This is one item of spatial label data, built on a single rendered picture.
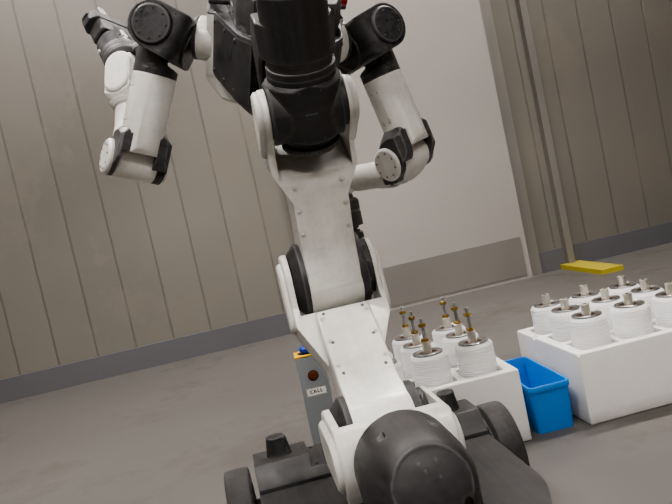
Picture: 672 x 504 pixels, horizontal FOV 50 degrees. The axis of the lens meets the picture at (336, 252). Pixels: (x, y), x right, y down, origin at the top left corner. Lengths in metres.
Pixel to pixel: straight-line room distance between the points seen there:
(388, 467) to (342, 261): 0.52
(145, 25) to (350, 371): 0.78
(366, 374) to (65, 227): 2.94
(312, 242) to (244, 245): 2.61
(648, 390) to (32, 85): 3.25
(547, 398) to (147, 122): 1.14
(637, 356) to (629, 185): 2.72
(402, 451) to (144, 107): 0.92
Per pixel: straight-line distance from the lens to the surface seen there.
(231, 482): 1.46
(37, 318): 4.10
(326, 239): 1.36
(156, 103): 1.56
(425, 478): 0.95
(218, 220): 3.95
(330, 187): 1.33
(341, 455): 1.11
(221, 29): 1.48
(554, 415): 1.92
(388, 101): 1.64
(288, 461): 1.45
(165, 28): 1.52
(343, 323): 1.35
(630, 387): 1.97
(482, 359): 1.84
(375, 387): 1.24
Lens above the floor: 0.68
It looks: 4 degrees down
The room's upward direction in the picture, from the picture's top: 12 degrees counter-clockwise
